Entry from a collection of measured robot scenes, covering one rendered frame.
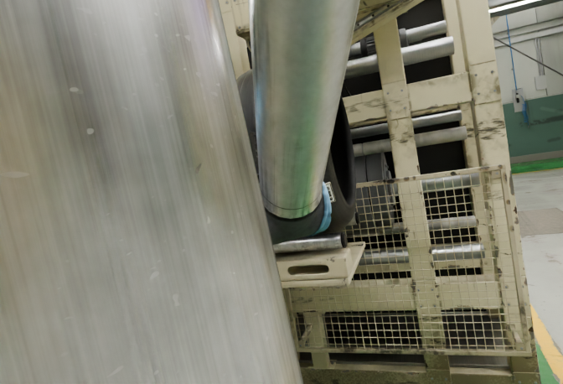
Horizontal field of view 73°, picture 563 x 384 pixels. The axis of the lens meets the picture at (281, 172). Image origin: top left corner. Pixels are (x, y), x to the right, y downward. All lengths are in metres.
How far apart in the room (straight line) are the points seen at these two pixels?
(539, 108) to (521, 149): 0.99
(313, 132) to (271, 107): 0.05
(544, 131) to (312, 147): 10.24
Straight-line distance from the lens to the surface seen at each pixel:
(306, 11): 0.28
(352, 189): 1.31
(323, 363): 2.03
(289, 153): 0.39
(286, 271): 1.12
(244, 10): 1.55
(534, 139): 10.53
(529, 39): 10.73
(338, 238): 1.07
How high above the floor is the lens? 1.17
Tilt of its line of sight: 3 degrees down
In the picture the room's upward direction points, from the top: 10 degrees counter-clockwise
